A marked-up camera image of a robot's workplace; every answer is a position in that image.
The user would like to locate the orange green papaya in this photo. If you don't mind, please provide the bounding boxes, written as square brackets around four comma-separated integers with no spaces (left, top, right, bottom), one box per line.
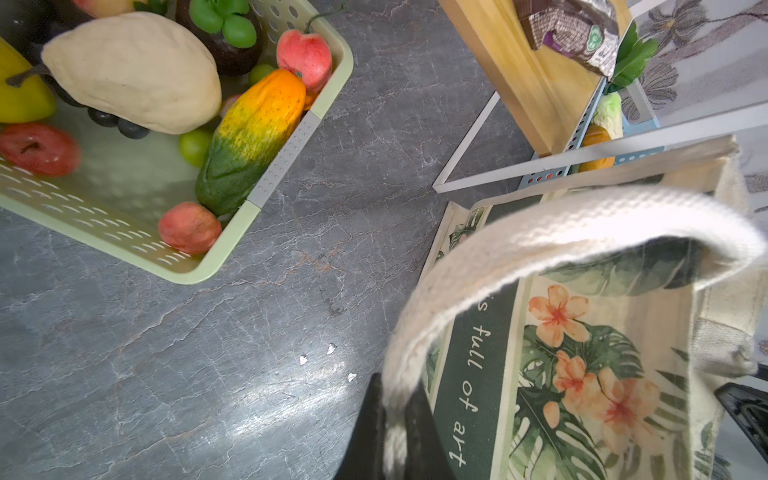
[195,69,306,216]

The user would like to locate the dark brown avocado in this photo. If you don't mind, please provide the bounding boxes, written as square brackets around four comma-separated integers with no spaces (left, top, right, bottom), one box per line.
[175,0,266,76]

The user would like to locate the green leafy vegetable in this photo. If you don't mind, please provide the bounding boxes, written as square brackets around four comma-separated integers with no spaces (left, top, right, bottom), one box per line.
[603,22,659,95]

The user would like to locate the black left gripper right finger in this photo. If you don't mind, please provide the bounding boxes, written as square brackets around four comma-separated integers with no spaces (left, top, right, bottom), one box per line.
[404,395,455,480]

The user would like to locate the flat red fruit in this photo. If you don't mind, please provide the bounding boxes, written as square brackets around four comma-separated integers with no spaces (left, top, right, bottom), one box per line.
[1,123,81,177]

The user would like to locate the white shelf rack with wood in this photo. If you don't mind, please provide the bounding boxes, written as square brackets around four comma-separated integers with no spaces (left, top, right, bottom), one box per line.
[432,1,767,193]

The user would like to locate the dark purple grape bunch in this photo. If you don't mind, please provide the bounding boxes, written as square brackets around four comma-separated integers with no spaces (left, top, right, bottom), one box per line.
[42,75,150,140]

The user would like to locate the light blue vegetable basket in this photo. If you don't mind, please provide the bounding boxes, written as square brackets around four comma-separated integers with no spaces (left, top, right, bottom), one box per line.
[517,80,666,190]

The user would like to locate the white radish vegetable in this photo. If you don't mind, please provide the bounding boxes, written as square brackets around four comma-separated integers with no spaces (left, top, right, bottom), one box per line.
[591,92,624,140]

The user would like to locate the yellow mango left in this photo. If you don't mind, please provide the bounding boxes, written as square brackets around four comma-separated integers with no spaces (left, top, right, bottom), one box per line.
[0,39,57,124]

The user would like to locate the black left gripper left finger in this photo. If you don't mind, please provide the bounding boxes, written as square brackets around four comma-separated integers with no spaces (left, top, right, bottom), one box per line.
[334,373,386,480]

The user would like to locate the green grapes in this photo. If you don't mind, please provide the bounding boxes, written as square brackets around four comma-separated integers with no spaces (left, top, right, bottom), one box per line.
[189,0,258,49]

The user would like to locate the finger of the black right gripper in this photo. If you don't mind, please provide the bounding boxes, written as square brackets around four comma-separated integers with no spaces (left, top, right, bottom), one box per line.
[714,383,768,461]

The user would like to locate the pale yellow pear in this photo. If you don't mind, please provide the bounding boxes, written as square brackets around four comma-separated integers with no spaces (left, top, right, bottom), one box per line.
[41,12,222,135]

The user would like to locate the cream canvas grocery bag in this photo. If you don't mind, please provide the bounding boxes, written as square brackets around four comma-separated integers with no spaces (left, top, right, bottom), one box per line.
[382,136,767,479]

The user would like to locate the pale green perforated fruit basket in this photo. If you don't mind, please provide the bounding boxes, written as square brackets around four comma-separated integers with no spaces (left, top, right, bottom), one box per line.
[1,20,354,285]

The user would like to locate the small pink peach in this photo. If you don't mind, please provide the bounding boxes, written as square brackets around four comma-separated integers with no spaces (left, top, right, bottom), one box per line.
[158,202,223,255]

